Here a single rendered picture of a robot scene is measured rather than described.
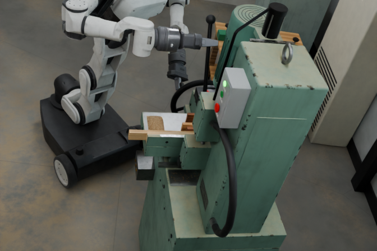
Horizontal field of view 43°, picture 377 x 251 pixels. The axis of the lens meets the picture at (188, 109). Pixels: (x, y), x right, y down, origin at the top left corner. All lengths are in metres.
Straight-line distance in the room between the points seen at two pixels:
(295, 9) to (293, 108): 2.66
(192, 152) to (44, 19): 2.82
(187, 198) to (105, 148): 1.08
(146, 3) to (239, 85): 0.85
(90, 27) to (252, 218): 0.90
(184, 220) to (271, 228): 0.34
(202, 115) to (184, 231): 0.48
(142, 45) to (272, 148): 0.58
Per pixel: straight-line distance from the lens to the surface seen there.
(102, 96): 2.84
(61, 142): 2.95
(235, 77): 1.41
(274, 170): 1.62
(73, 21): 1.76
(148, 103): 3.53
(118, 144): 2.93
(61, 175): 2.93
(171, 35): 1.70
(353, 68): 3.27
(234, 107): 1.41
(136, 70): 3.82
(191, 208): 1.90
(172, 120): 2.08
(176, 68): 2.34
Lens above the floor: 2.28
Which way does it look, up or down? 40 degrees down
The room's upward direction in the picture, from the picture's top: 14 degrees clockwise
